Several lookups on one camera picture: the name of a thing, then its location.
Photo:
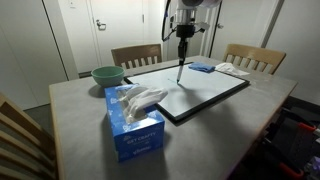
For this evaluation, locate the white wall switch plate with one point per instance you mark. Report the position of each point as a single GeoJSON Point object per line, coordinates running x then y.
{"type": "Point", "coordinates": [72, 4]}

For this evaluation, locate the crumpled white paper towel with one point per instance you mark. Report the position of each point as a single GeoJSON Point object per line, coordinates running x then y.
{"type": "Point", "coordinates": [230, 69]}

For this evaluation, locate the green capped white marker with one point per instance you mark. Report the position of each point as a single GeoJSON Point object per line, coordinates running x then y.
{"type": "Point", "coordinates": [179, 73]}

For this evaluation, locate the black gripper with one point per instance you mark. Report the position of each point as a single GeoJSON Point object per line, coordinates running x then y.
{"type": "Point", "coordinates": [185, 30]}

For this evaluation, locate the black clamp with orange grip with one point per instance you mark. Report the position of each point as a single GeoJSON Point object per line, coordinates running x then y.
{"type": "Point", "coordinates": [290, 170]}
{"type": "Point", "coordinates": [305, 128]}

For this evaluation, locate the blue tissue box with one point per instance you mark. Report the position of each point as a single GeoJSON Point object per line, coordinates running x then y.
{"type": "Point", "coordinates": [136, 136]}

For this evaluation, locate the light wooden chair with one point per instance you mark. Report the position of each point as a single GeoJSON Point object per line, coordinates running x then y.
{"type": "Point", "coordinates": [23, 140]}
{"type": "Point", "coordinates": [255, 53]}

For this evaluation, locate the blue cloth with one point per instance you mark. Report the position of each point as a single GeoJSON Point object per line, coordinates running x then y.
{"type": "Point", "coordinates": [201, 67]}

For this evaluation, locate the silver round door knob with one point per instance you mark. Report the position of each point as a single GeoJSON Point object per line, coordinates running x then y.
{"type": "Point", "coordinates": [220, 25]}

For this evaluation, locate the dark brown wooden chair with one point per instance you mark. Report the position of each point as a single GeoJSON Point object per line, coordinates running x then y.
{"type": "Point", "coordinates": [135, 51]}

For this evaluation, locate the black framed whiteboard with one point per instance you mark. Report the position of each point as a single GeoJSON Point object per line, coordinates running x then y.
{"type": "Point", "coordinates": [200, 86]}

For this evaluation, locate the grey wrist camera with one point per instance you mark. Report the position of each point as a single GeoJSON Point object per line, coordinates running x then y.
{"type": "Point", "coordinates": [202, 26]}

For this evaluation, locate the green bowl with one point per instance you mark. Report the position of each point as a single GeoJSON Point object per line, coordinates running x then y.
{"type": "Point", "coordinates": [107, 77]}

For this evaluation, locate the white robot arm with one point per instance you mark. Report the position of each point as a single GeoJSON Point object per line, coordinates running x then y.
{"type": "Point", "coordinates": [186, 15]}

